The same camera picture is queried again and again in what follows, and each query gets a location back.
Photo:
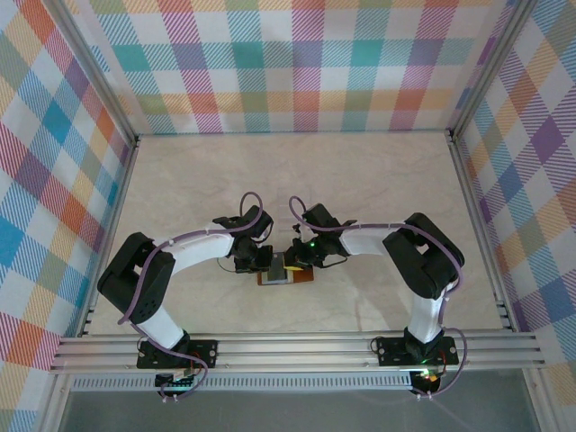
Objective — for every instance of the brown leather card holder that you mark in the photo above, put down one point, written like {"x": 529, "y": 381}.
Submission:
{"x": 306, "y": 276}

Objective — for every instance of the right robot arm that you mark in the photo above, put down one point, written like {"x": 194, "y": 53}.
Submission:
{"x": 423, "y": 315}

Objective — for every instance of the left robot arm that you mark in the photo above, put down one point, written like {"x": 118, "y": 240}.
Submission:
{"x": 198, "y": 247}

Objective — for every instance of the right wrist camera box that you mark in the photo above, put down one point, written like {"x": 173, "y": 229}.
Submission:
{"x": 298, "y": 228}

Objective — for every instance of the wide aluminium mounting rail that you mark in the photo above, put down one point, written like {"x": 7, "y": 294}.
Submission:
{"x": 292, "y": 353}

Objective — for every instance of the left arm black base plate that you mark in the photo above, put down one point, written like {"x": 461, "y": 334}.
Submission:
{"x": 202, "y": 353}

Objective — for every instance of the thin aluminium back rail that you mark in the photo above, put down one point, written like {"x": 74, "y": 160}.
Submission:
{"x": 292, "y": 133}

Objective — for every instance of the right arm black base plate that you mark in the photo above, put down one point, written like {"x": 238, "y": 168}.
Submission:
{"x": 391, "y": 351}

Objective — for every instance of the aluminium table edge rail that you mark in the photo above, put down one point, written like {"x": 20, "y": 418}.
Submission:
{"x": 119, "y": 202}
{"x": 472, "y": 202}

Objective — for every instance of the aluminium frame post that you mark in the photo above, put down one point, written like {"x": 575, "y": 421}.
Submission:
{"x": 94, "y": 76}
{"x": 490, "y": 72}

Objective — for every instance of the short aluminium frame leg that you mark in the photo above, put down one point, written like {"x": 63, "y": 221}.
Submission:
{"x": 51, "y": 405}
{"x": 540, "y": 405}

